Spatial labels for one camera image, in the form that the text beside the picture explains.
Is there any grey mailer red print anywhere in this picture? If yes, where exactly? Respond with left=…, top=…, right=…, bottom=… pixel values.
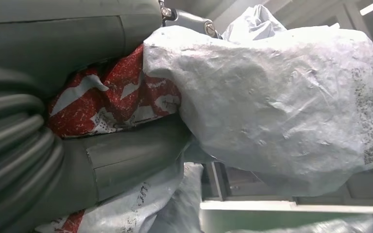
left=46, top=4, right=373, bottom=199

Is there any green plastic basket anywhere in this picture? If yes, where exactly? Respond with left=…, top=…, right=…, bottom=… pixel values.
left=200, top=200, right=373, bottom=233

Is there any plain grey mailer bag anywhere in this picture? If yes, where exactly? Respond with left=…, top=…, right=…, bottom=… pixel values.
left=148, top=162, right=204, bottom=233

